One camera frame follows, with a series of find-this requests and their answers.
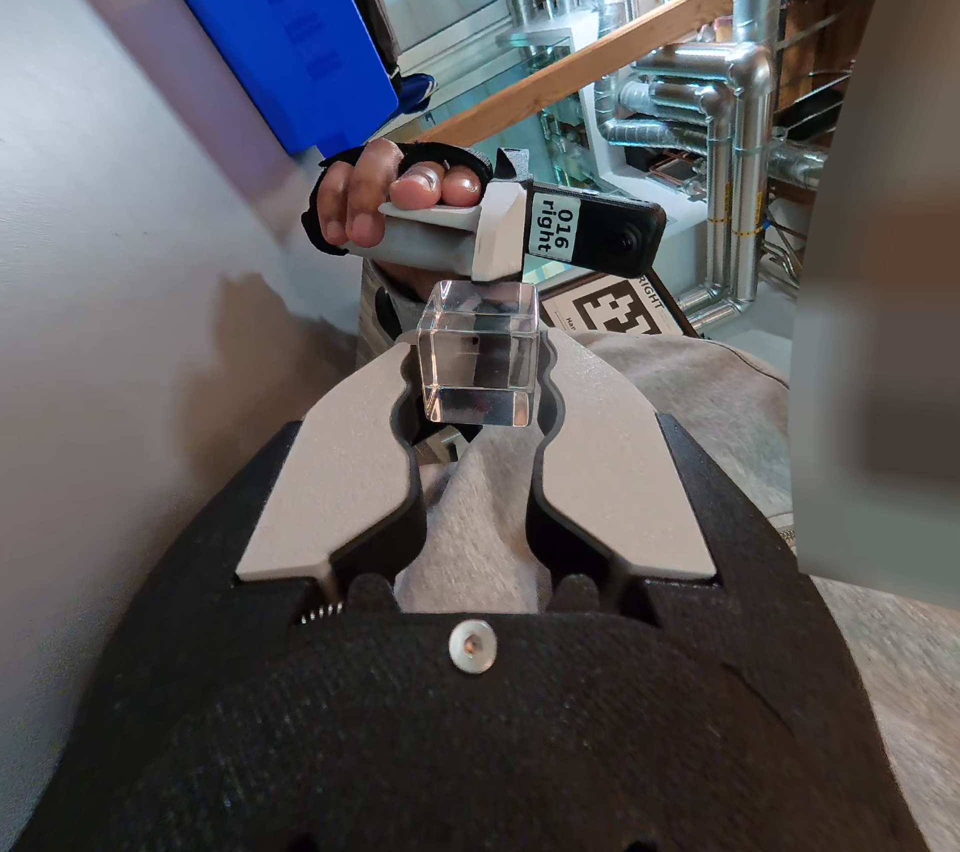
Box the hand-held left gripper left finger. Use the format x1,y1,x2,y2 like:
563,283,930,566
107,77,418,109
234,340,430,607

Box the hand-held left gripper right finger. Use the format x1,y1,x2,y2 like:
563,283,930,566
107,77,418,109
525,325,718,607

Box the clear glass cube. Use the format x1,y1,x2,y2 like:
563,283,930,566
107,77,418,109
416,280,543,430

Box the person's right hand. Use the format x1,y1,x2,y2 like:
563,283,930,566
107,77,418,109
318,138,486,250

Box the black white marker board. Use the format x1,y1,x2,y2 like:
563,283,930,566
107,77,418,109
540,270,711,341

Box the person's grey clothing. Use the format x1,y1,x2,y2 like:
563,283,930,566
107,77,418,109
396,330,798,614

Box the wooden beam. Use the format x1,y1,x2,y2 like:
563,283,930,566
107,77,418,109
366,0,738,152

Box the blue plastic bin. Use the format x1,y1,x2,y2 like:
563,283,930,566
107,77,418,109
112,0,401,157

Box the silver horizontal duct pipes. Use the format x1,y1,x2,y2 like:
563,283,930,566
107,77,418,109
598,42,740,157

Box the silver vertical duct pipe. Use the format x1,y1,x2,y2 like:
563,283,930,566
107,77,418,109
701,0,775,313

